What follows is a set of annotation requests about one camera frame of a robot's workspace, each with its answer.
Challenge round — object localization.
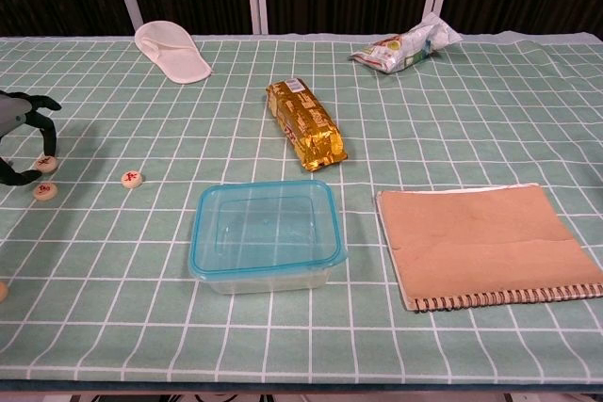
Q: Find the green white snack bag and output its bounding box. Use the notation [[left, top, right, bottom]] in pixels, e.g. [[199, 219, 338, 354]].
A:
[[349, 12, 463, 74]]

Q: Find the brown spiral notebook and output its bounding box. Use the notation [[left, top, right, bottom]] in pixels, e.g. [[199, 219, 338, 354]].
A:
[[375, 182, 603, 314]]

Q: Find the gold foil biscuit pack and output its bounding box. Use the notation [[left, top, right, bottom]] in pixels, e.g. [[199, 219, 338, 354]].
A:
[[266, 76, 350, 172]]

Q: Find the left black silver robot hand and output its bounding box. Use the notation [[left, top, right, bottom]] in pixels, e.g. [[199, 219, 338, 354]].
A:
[[0, 89, 62, 186]]

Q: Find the white disposable slipper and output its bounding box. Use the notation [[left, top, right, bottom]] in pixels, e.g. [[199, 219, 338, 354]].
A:
[[134, 20, 213, 86]]

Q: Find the green checked tablecloth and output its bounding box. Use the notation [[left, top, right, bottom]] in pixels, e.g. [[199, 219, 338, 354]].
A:
[[0, 30, 603, 385]]

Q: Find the blue clear plastic container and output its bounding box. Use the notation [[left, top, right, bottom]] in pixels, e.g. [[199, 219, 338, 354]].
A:
[[187, 179, 349, 296]]

